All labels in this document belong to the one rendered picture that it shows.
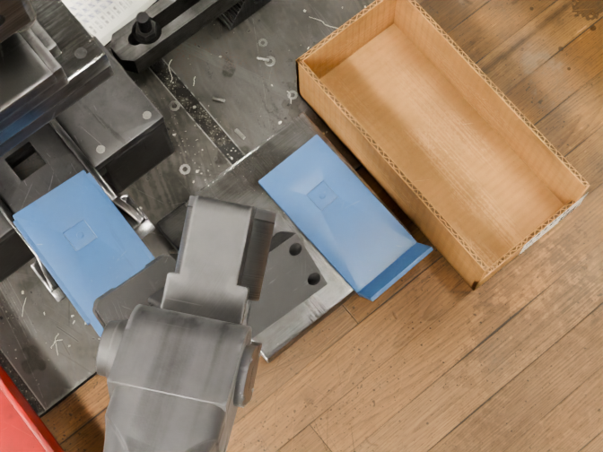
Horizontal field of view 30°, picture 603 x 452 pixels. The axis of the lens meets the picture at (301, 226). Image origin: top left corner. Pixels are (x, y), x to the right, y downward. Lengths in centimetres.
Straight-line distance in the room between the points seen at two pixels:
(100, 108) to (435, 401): 38
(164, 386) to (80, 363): 40
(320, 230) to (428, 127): 15
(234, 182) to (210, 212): 34
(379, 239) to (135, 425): 44
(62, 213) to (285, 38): 29
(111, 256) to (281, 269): 20
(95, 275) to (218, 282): 26
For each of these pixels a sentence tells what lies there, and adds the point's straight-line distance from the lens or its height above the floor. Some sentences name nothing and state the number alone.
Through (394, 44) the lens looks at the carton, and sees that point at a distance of 109.
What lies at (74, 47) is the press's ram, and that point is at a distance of 84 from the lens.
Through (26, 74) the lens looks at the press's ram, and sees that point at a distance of 79.
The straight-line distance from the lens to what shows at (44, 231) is 95.
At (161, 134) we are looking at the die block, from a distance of 100.
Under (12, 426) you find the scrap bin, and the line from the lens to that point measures 102.
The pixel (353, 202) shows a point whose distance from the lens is 100.
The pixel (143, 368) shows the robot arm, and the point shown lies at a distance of 62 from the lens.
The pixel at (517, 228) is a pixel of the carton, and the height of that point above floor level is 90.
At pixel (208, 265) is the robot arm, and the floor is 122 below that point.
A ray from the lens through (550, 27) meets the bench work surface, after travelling 112.
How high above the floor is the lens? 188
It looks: 73 degrees down
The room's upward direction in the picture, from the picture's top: 4 degrees counter-clockwise
